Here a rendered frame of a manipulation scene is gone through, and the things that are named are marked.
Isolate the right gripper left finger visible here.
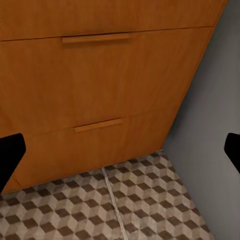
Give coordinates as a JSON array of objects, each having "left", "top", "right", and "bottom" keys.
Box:
[{"left": 0, "top": 133, "right": 26, "bottom": 193}]

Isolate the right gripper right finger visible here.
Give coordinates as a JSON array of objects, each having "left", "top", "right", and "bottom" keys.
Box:
[{"left": 224, "top": 133, "right": 240, "bottom": 173}]

